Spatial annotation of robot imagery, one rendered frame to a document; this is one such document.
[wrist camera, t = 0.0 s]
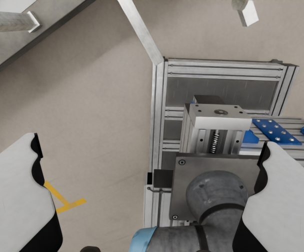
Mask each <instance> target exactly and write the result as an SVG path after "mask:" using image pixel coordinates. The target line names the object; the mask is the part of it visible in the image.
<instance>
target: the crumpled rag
mask: <svg viewBox="0 0 304 252"><path fill-rule="evenodd" d="M231 1H232V2H231V6H232V9H233V10H234V11H236V10H240V11H243V10H244V9H246V6H247V4H248V1H250V0H231Z"/></svg>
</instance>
